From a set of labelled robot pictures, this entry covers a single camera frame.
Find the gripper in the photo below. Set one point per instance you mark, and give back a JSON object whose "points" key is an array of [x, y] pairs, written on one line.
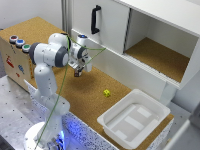
{"points": [[80, 63]]}

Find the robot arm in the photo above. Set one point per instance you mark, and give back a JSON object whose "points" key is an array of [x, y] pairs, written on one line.
{"points": [[43, 76]]}

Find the yellow block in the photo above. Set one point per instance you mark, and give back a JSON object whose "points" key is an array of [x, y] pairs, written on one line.
{"points": [[106, 93]]}

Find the white sliding door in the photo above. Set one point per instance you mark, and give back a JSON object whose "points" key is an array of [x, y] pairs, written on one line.
{"points": [[110, 26]]}

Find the wooden drawer box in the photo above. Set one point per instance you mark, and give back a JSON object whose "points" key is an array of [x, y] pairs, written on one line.
{"points": [[36, 28]]}

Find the green button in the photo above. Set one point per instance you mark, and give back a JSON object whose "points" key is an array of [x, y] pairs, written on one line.
{"points": [[26, 48]]}

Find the blue button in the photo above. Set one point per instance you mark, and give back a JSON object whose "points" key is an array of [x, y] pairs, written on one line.
{"points": [[20, 42]]}

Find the red button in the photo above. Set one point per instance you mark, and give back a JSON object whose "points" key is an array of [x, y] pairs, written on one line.
{"points": [[13, 38]]}

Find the white cabinet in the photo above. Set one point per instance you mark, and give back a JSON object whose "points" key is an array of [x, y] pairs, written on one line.
{"points": [[150, 78]]}

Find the white plastic box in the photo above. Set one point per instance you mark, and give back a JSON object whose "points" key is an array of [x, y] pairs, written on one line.
{"points": [[133, 121]]}

